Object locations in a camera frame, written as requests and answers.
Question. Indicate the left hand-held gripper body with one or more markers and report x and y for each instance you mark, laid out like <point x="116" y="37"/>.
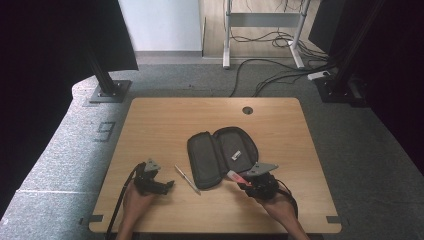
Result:
<point x="146" y="180"/>

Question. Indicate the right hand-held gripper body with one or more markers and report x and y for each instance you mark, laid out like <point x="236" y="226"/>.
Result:
<point x="264" y="186"/>

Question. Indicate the orange highlighter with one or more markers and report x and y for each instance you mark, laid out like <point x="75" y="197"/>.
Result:
<point x="237" y="176"/>

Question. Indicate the small white eraser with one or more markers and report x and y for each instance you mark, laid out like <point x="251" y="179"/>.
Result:
<point x="236" y="155"/>

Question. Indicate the dark grey pencil case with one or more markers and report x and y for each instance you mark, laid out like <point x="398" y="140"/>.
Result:
<point x="216" y="156"/>

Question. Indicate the person's right hand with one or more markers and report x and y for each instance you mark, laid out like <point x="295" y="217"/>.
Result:
<point x="280" y="208"/>

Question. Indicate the person's left hand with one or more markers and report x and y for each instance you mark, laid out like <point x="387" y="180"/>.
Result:
<point x="135" y="206"/>

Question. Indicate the silver pen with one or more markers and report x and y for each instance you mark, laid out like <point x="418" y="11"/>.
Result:
<point x="187" y="179"/>

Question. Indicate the grey tape number mark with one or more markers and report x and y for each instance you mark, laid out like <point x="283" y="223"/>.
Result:
<point x="106" y="131"/>

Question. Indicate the grey tape strip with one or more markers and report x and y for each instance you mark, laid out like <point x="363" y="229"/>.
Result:
<point x="91" y="219"/>
<point x="336" y="220"/>

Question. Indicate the round black table grommet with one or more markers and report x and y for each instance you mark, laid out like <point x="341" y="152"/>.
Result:
<point x="247" y="110"/>

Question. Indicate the black metal stand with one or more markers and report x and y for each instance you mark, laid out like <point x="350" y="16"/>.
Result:
<point x="108" y="90"/>
<point x="343" y="80"/>

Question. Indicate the white power strip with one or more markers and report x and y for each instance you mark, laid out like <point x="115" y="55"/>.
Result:
<point x="318" y="75"/>

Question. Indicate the black curtain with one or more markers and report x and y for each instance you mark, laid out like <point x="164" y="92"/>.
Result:
<point x="400" y="83"/>
<point x="50" y="66"/>

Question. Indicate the white desk frame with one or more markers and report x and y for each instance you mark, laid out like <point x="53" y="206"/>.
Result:
<point x="263" y="20"/>

